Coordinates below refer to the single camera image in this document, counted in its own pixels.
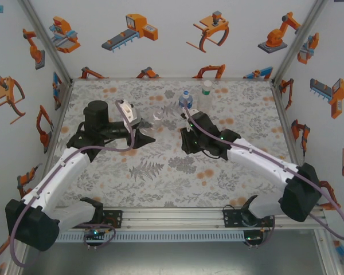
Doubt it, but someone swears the aluminium frame post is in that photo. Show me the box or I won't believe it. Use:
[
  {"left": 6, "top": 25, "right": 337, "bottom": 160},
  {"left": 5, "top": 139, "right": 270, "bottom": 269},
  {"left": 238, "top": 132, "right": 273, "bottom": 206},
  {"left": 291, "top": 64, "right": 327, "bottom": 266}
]
[
  {"left": 272, "top": 0, "right": 329, "bottom": 85},
  {"left": 18, "top": 0, "right": 74, "bottom": 87}
]

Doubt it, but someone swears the plain clear plastic bottle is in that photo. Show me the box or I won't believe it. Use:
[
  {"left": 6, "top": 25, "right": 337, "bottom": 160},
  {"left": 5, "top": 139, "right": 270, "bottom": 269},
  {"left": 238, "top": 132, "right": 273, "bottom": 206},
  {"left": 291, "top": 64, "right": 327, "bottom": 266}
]
[{"left": 144, "top": 107, "right": 174, "bottom": 135}]

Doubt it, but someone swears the aluminium table side rail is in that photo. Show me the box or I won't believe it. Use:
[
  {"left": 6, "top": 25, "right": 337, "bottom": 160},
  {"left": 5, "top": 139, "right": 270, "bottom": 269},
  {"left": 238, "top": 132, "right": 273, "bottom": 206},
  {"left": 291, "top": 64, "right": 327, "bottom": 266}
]
[
  {"left": 42, "top": 78, "right": 75, "bottom": 172},
  {"left": 271, "top": 78, "right": 315, "bottom": 207}
]

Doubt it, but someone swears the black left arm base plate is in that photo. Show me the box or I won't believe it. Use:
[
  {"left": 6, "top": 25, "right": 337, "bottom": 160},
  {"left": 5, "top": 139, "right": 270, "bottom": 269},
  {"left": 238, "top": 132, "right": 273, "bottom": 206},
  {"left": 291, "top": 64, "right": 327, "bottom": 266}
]
[{"left": 71, "top": 210, "right": 124, "bottom": 229}]

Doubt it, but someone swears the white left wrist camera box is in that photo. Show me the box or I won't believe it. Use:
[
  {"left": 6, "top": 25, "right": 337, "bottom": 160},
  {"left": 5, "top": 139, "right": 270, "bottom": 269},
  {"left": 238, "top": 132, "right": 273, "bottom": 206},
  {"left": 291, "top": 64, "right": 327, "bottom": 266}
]
[{"left": 116, "top": 99, "right": 143, "bottom": 127}]

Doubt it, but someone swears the clear bottle with green label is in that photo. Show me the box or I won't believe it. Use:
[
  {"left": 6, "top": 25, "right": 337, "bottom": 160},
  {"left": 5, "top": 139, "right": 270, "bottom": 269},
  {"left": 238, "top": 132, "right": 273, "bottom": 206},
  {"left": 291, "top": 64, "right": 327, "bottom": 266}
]
[{"left": 197, "top": 87, "right": 214, "bottom": 114}]

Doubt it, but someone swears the white slotted cable duct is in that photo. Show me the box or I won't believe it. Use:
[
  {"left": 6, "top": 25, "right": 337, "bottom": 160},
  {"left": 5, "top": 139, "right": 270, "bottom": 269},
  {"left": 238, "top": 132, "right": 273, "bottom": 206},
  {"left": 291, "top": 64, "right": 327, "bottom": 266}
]
[{"left": 27, "top": 231, "right": 246, "bottom": 243}]

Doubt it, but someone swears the small blue label bottle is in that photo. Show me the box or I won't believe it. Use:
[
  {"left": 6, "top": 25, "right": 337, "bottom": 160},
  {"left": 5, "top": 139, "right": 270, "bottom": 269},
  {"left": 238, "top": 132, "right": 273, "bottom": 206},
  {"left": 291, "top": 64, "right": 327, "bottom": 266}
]
[{"left": 178, "top": 94, "right": 195, "bottom": 111}]

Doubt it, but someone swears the grey metal panel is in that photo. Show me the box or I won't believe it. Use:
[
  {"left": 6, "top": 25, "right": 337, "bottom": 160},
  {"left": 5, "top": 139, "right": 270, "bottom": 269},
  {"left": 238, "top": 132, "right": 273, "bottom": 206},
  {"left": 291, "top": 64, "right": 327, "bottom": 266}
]
[{"left": 19, "top": 240, "right": 325, "bottom": 275}]

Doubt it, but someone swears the aluminium mounting rail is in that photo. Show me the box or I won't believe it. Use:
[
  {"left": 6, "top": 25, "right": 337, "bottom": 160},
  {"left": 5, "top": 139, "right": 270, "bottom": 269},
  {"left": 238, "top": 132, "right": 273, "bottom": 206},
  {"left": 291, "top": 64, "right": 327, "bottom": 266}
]
[{"left": 15, "top": 207, "right": 329, "bottom": 231}]

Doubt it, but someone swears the grey floral table cloth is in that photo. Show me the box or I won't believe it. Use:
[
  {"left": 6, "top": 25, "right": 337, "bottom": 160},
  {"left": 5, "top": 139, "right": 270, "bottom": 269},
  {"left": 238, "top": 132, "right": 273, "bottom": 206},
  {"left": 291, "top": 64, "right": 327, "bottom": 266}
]
[{"left": 47, "top": 78, "right": 307, "bottom": 209}]

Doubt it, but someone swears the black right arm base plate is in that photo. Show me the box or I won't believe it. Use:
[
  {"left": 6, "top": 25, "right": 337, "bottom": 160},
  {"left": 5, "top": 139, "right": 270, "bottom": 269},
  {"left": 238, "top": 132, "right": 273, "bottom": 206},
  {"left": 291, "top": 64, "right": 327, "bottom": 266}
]
[{"left": 222, "top": 209, "right": 276, "bottom": 229}]

